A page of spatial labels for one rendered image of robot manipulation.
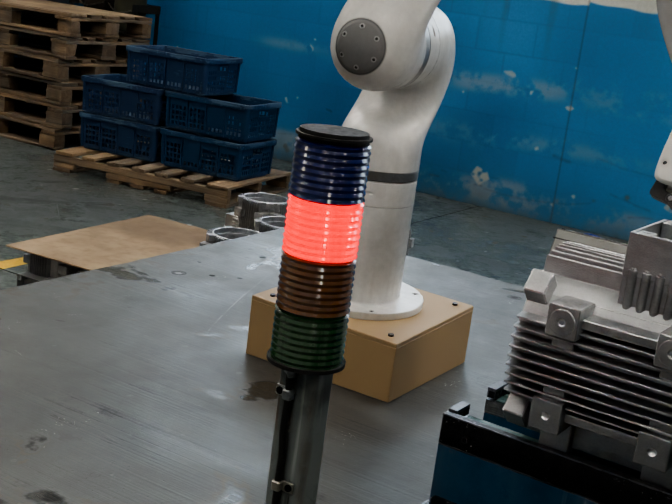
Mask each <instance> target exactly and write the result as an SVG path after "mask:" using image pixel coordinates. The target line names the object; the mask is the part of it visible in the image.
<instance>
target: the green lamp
mask: <svg viewBox="0 0 672 504"><path fill-rule="evenodd" d="M275 308H276V309H275V310H274V313H275V315H274V322H273V329H272V333H273V334H272V336H271V338H272V340H271V347H270V355H271V357H272V358H273V359H274V360H275V361H277V362H279V363H281V364H283V365H286V366H289V367H293V368H297V369H303V370H317V371H318V370H330V369H334V368H337V367H339V366H340V365H341V364H342V361H343V359H344V355H343V354H344V352H345V350H344V348H345V346H346V345H345V341H346V335H347V328H348V324H347V323H348V322H349V318H348V317H349V315H350V313H349V314H347V315H345V316H343V317H340V318H334V319H314V318H307V317H302V316H297V315H294V314H291V313H288V312H286V311H284V310H282V309H281V308H279V307H278V306H277V305H276V304H275Z"/></svg>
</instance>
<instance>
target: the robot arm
mask: <svg viewBox="0 0 672 504"><path fill-rule="evenodd" d="M440 1H441V0H347V2H346V3H345V5H344V7H343V8H342V10H341V12H340V14H339V16H338V18H337V20H336V23H335V25H334V28H333V32H332V35H331V43H330V49H331V56H332V60H333V63H334V65H335V67H336V69H337V71H338V72H339V74H340V75H341V76H342V77H343V78H344V80H346V81H347V82H348V83H350V84H351V85H353V86H354V87H357V88H359V89H362V91H361V93H360V95H359V97H358V99H357V101H356V102H355V104H354V106H353V107H352V109H351V110H350V112H349V114H348V115H347V117H346V119H345V120H344V122H343V124H342V126H343V127H349V128H354V129H359V130H362V131H365V132H368V133H369V134H370V136H371V137H372V138H373V142H372V143H369V144H370V145H371V146H372V149H371V150H370V151H371V156H370V162H369V167H370V168H369V169H368V173H369V175H368V176H367V180H368V181H367V183H366V186H367V188H366V190H365V192H366V195H365V197H364V198H365V202H364V204H365V205H364V206H363V210H364V212H363V213H362V216H363V218H362V220H361V222H362V225H361V227H360V228H361V232H360V233H359V234H360V239H359V245H358V252H357V256H358V257H357V261H356V263H355V264H356V268H355V275H354V281H353V284H354V286H353V288H352V290H353V293H352V294H351V296H352V299H351V301H350V302H351V306H350V315H349V317H348V318H354V319H363V320H377V321H380V320H399V319H404V318H408V317H411V316H414V315H416V314H418V313H419V312H420V311H421V310H422V307H423V301H424V299H423V296H422V295H421V294H420V292H418V291H417V290H416V289H415V288H413V287H411V286H409V285H408V284H405V283H403V282H402V278H403V271H404V265H405V258H406V252H407V245H408V239H409V232H410V226H411V219H412V213H413V206H414V199H415V192H416V186H417V179H418V173H419V167H420V160H421V153H422V147H423V144H424V140H425V137H426V135H427V132H428V130H429V128H430V126H431V124H432V122H433V120H434V117H435V115H436V113H437V111H438V109H439V107H440V105H441V102H442V100H443V98H444V95H445V93H446V90H447V88H448V85H449V82H450V79H451V75H452V71H453V67H454V61H455V35H454V30H453V27H452V25H451V22H450V21H449V19H448V17H447V16H446V15H445V14H444V13H443V12H442V11H441V10H440V9H439V8H437V6H438V4H439V2H440ZM656 2H657V12H658V17H659V22H660V26H661V30H662V33H663V37H664V41H665V44H666V47H667V51H668V53H669V56H670V59H671V62H672V0H656ZM655 178H656V182H655V183H654V185H653V186H652V188H651V190H650V195H651V196H652V198H654V199H656V200H658V201H660V202H662V203H664V204H666V205H668V206H669V207H670V209H671V211H672V131H671V133H670V135H669V138H668V140H667V142H666V144H665V146H664V149H663V151H662V153H661V156H660V158H659V161H658V164H657V167H656V170H655Z"/></svg>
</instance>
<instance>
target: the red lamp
mask: <svg viewBox="0 0 672 504"><path fill-rule="evenodd" d="M288 197H289V199H288V200H287V203H288V206H287V208H286V209H287V213H286V220H285V223H286V225H285V226H284V229H285V232H284V233H283V235H284V239H283V245H282V249H283V250H284V251H285V252H286V253H288V254H289V255H291V256H294V257H297V258H300V259H304V260H308V261H314V262H321V263H346V262H350V261H353V260H355V259H356V258H357V257H358V256H357V252H358V245H359V239H360V234H359V233H360V232H361V228H360V227H361V225H362V222H361V220H362V218H363V216H362V213H363V212H364V210H363V206H364V205H365V204H364V202H363V203H362V204H359V205H355V206H333V205H324V204H318V203H312V202H308V201H304V200H301V199H298V198H296V197H294V196H292V195H291V194H290V193H289V194H288Z"/></svg>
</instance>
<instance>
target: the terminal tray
mask: <svg viewBox="0 0 672 504"><path fill-rule="evenodd" d="M668 222H672V221H671V220H666V219H663V220H660V221H658V222H655V223H652V224H650V225H647V226H644V227H641V228H639V229H636V230H633V231H631V232H630V236H629V241H628V246H627V251H626V256H625V261H624V266H623V271H622V274H623V276H622V281H621V286H620V291H619V296H618V301H617V303H619V304H622V308H623V309H625V310H627V309H629V308H630V307H634V308H636V312H637V313H642V312H644V310H645V311H649V315H650V316H651V317H655V316H657V315H658V314H660V315H663V319H664V320H665V321H669V320H670V319H672V224H671V223H668ZM643 231H647V232H651V233H652V234H647V233H643Z"/></svg>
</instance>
